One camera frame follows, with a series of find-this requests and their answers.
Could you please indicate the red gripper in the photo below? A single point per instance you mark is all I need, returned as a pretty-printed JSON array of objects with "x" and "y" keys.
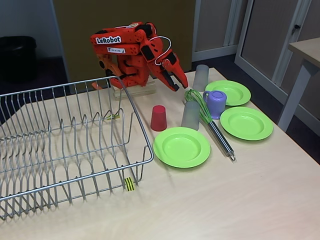
[{"x": 163, "y": 70}]

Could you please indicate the grey translucent plastic cup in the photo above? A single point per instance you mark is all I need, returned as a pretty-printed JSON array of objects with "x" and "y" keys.
[
  {"x": 190, "y": 116},
  {"x": 200, "y": 77}
]

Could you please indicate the red plastic cup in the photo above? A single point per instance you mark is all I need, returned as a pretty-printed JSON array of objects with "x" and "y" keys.
[{"x": 158, "y": 120}]

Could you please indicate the purple plastic mug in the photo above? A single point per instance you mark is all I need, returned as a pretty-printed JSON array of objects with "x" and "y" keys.
[{"x": 216, "y": 105}]

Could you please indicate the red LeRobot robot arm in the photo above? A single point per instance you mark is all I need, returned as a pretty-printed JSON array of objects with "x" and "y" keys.
[{"x": 130, "y": 37}]

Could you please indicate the wooden base block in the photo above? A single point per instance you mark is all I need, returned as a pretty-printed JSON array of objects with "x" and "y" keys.
[{"x": 146, "y": 88}]

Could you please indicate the orange table clamp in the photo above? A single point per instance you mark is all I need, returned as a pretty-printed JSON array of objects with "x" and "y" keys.
[{"x": 110, "y": 65}]

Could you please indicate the green plastic plate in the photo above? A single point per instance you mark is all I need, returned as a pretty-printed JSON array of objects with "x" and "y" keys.
[
  {"x": 181, "y": 147},
  {"x": 236, "y": 92},
  {"x": 246, "y": 123}
]

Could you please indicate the yellow green tape strip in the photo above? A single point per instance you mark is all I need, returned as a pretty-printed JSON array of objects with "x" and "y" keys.
[{"x": 113, "y": 116}]

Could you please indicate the brown pin board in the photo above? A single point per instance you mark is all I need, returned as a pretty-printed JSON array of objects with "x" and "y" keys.
[{"x": 70, "y": 37}]

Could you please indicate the yellow black striped tape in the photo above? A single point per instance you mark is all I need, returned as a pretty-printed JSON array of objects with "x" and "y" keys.
[{"x": 130, "y": 184}]

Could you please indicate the beige side table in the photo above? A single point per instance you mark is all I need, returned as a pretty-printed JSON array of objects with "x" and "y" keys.
[{"x": 307, "y": 47}]

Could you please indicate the grey cabinet with white frame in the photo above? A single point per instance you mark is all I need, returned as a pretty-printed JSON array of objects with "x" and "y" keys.
[
  {"x": 212, "y": 25},
  {"x": 275, "y": 37}
]

